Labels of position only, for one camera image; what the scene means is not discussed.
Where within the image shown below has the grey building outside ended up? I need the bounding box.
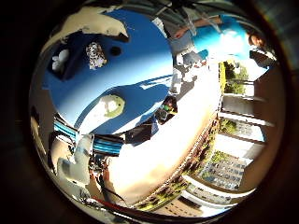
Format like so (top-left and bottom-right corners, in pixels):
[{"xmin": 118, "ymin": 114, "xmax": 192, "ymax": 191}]
[{"xmin": 199, "ymin": 150, "xmax": 250, "ymax": 191}]

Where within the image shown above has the white brown spotted plush toy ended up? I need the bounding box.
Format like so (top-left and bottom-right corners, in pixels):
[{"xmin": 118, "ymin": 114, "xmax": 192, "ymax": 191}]
[{"xmin": 85, "ymin": 41, "xmax": 108, "ymax": 71}]

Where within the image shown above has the person in teal shirt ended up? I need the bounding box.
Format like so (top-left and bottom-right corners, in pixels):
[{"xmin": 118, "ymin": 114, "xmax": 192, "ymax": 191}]
[{"xmin": 172, "ymin": 13, "xmax": 277, "ymax": 68}]

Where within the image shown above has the green round pad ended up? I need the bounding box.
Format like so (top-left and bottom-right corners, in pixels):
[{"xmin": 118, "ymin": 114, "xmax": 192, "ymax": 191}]
[{"xmin": 97, "ymin": 93, "xmax": 126, "ymax": 119}]

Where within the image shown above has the black round table grommet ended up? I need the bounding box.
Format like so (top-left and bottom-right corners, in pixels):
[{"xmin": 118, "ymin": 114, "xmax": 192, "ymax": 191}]
[{"xmin": 109, "ymin": 46, "xmax": 122, "ymax": 57}]

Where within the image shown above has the dark blue bag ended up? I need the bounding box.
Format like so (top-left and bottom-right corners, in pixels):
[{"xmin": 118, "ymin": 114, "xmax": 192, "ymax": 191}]
[{"xmin": 124, "ymin": 116, "xmax": 160, "ymax": 146}]

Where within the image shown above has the beige building outside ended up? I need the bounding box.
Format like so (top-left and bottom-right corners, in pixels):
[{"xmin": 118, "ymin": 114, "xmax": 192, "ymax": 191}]
[{"xmin": 152, "ymin": 196, "xmax": 205, "ymax": 218}]

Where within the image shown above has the green tree outside window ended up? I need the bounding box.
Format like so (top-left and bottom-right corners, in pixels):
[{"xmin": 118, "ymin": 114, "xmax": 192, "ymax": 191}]
[{"xmin": 222, "ymin": 60, "xmax": 250, "ymax": 95}]

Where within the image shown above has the black box of colourful toys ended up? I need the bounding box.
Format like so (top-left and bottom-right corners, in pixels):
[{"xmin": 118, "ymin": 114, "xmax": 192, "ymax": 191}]
[{"xmin": 154, "ymin": 95, "xmax": 178, "ymax": 126}]

